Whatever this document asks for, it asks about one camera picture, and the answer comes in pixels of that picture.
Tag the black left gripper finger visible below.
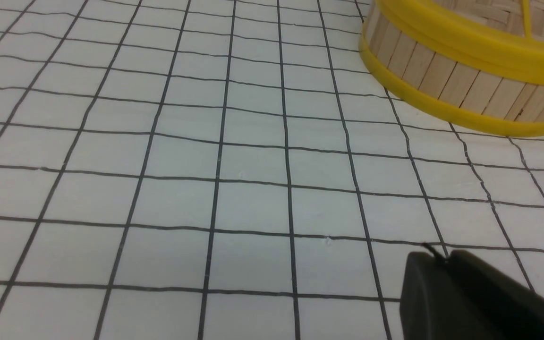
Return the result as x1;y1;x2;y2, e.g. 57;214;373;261
399;245;544;340

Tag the bamboo steamer base yellow rim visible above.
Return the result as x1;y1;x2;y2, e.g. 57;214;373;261
359;8;544;137

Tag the white grid tablecloth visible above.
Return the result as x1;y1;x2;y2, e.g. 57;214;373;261
0;0;544;340

